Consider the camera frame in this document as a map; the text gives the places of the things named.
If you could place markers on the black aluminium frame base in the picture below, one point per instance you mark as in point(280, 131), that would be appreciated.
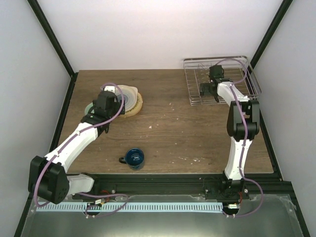
point(207, 185)

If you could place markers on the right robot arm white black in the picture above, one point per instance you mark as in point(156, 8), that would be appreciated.
point(243, 124)

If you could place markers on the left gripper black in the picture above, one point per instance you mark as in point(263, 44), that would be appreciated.
point(95, 103)

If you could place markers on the light blue slotted cable duct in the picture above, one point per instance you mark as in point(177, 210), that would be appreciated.
point(203, 207)

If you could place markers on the white plate blue spiral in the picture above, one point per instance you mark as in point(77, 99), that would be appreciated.
point(130, 96)

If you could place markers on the mint green small bowl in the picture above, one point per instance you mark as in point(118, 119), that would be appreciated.
point(87, 108)

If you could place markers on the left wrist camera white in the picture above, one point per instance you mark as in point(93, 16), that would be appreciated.
point(110, 88)

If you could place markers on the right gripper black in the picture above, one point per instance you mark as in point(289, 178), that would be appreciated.
point(204, 91)

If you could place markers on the dark blue mug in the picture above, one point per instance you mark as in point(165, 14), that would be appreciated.
point(134, 158)

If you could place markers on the wire dish rack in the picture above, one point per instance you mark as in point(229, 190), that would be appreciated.
point(235, 68)

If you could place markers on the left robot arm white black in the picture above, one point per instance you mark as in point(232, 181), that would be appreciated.
point(74, 140)

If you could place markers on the beige plate under stack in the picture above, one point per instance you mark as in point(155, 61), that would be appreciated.
point(136, 109)

